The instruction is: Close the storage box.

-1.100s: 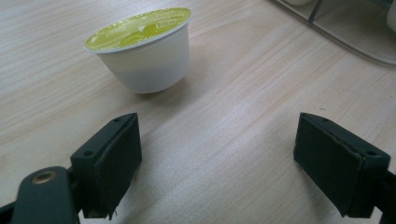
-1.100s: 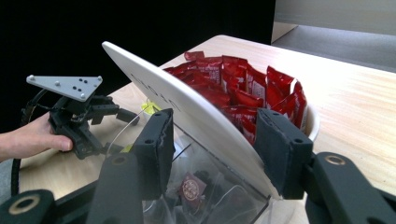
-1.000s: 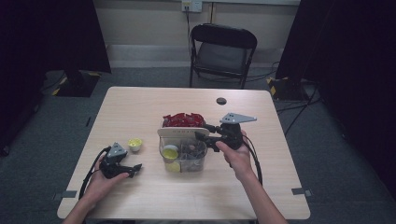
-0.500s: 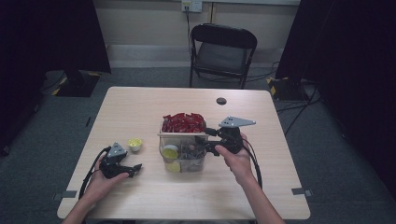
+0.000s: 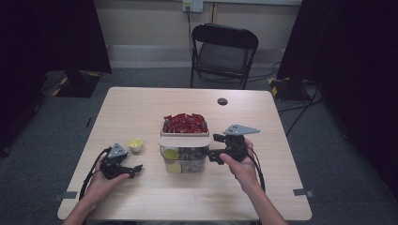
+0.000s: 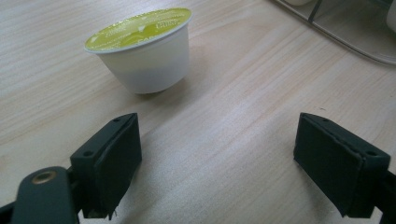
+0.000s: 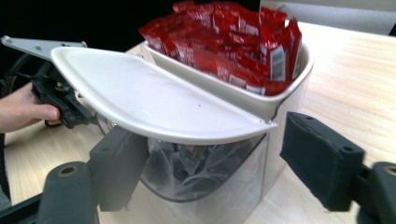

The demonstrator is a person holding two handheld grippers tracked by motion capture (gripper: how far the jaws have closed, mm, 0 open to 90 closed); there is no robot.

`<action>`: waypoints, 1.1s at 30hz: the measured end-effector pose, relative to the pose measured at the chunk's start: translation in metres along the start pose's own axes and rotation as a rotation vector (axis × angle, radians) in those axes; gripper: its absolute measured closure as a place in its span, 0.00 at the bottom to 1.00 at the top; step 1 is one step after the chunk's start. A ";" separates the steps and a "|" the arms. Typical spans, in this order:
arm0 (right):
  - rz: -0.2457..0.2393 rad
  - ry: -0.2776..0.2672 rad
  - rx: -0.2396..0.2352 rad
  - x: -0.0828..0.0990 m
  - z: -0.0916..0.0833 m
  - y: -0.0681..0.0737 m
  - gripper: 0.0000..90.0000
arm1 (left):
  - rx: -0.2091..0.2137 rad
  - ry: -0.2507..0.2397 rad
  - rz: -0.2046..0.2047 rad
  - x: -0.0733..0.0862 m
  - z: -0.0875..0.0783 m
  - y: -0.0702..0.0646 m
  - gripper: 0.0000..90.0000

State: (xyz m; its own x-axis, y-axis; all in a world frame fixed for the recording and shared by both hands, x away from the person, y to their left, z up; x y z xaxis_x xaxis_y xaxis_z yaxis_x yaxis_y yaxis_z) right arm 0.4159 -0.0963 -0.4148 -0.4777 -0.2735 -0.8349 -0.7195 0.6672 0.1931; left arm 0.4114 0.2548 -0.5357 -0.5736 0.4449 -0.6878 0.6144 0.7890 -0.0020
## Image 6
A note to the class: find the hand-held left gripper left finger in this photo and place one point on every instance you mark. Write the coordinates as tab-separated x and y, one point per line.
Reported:
109	161

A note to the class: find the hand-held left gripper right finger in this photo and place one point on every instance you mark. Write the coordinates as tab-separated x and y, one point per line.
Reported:
339	168

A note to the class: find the green-lid white coffee capsule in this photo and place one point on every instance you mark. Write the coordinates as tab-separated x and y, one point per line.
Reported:
146	62

